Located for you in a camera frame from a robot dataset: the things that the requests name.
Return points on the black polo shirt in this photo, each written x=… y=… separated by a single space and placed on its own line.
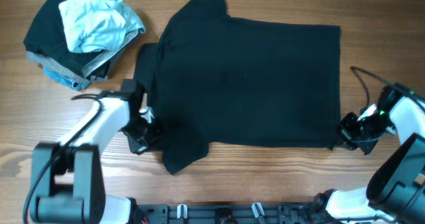
x=216 y=78

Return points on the grey folded garment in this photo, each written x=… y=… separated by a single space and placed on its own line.
x=66 y=69

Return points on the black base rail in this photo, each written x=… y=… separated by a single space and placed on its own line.
x=282 y=213

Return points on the light blue crumpled garment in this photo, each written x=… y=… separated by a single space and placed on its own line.
x=96 y=25

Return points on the blue folded garment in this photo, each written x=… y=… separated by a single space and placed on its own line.
x=66 y=81

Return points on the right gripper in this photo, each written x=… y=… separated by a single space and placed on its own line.
x=346 y=121

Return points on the black folded garment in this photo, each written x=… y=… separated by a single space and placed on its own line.
x=46 y=37

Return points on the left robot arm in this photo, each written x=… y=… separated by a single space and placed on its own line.
x=67 y=183

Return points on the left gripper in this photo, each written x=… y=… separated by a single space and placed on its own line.
x=139 y=148

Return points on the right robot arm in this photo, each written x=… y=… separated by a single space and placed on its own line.
x=392 y=194

